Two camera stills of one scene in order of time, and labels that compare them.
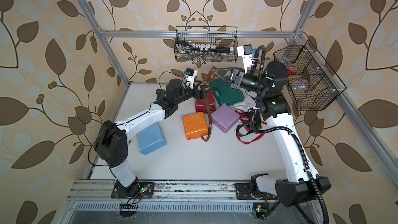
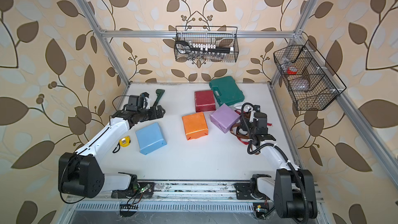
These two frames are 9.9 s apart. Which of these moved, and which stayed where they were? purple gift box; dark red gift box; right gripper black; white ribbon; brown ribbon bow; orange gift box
Moved: brown ribbon bow; right gripper black
Stayed: orange gift box; dark red gift box; white ribbon; purple gift box
